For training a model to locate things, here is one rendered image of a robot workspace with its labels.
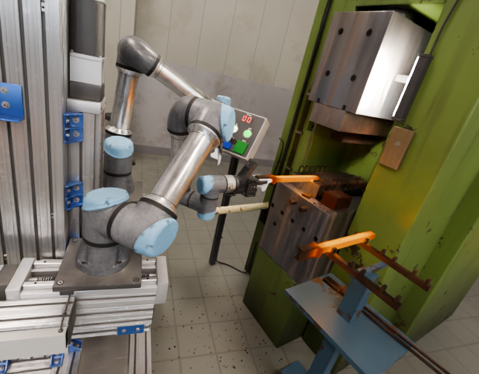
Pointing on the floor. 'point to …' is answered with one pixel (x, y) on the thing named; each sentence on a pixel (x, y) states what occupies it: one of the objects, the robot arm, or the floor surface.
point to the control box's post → (222, 215)
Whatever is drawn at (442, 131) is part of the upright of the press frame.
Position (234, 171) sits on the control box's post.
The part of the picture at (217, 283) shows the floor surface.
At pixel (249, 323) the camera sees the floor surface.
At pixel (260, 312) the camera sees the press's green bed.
